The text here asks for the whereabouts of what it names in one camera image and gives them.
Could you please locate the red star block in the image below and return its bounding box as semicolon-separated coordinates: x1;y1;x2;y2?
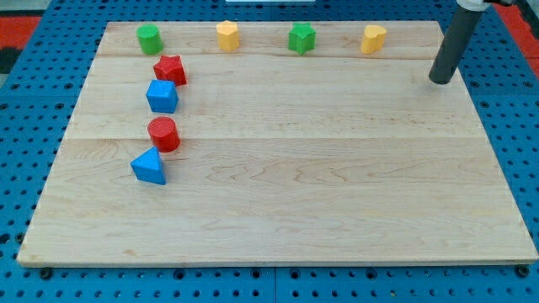
153;55;188;87

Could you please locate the yellow pentagon block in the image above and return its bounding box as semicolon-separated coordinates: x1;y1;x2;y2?
216;20;240;51

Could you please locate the light wooden board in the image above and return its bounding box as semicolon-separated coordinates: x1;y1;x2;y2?
18;21;538;268

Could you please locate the green cylinder block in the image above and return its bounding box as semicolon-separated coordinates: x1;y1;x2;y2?
136;24;163;55

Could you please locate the green star block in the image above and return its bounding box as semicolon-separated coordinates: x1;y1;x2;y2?
288;23;317;55

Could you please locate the blue cube block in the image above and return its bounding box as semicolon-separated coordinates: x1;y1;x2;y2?
146;80;179;114

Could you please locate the blue triangle block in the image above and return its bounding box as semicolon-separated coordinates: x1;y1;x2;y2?
130;147;166;185

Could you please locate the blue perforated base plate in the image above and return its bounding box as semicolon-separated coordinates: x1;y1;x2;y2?
1;0;538;302

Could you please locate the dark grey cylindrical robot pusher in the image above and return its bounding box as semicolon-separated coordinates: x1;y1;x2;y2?
429;0;491;84

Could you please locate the red cylinder block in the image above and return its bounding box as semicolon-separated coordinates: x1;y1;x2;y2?
147;116;181;152

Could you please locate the yellow heart block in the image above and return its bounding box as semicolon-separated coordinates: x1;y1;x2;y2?
360;24;387;55

